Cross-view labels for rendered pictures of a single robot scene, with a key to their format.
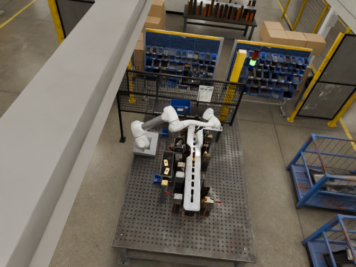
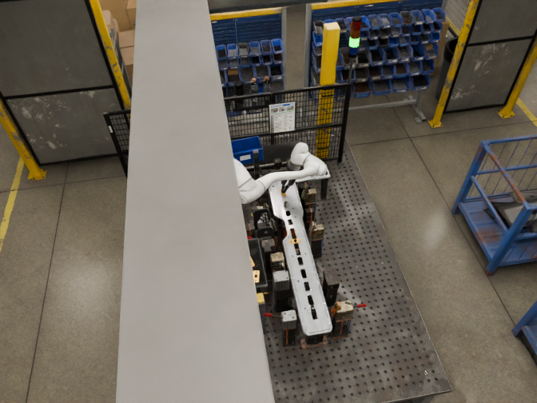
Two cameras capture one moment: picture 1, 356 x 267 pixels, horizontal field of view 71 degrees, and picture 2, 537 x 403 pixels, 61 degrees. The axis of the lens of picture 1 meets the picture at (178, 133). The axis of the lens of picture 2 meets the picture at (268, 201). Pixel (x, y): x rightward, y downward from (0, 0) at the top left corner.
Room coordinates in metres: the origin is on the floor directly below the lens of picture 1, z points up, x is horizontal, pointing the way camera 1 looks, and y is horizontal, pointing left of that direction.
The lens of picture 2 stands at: (0.07, 0.16, 3.65)
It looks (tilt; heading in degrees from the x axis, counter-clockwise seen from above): 49 degrees down; 353
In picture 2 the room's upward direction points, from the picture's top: 2 degrees counter-clockwise
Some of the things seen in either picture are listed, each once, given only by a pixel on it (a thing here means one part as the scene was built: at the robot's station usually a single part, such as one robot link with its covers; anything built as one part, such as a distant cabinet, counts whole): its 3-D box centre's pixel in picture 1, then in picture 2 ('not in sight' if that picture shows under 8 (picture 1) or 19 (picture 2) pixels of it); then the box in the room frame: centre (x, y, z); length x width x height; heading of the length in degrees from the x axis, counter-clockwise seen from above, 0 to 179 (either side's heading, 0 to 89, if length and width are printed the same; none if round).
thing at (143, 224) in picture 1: (189, 161); (286, 245); (2.17, -0.22, 0.68); 2.56 x 1.61 x 0.04; 1
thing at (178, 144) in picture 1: (178, 153); (264, 239); (2.07, -0.04, 0.94); 0.18 x 0.13 x 0.49; 1
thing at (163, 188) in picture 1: (163, 193); (260, 316); (1.48, 0.08, 0.92); 0.08 x 0.08 x 0.44; 1
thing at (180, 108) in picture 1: (180, 106); (243, 151); (2.87, 0.02, 1.10); 0.30 x 0.17 x 0.13; 96
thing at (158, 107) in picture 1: (182, 110); (249, 157); (2.87, -0.03, 1.02); 0.90 x 0.22 x 0.03; 91
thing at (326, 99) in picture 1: (336, 85); (499, 45); (4.17, -2.86, 1.00); 1.04 x 0.14 x 2.00; 91
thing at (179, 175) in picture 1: (178, 183); (280, 291); (1.65, -0.09, 0.90); 0.13 x 0.10 x 0.41; 91
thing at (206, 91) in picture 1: (205, 93); (282, 117); (3.00, -0.32, 1.30); 0.23 x 0.02 x 0.31; 91
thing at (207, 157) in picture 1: (205, 162); (316, 241); (2.04, -0.42, 0.87); 0.12 x 0.09 x 0.35; 91
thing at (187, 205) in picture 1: (194, 160); (296, 243); (1.96, -0.26, 1.00); 1.38 x 0.22 x 0.02; 1
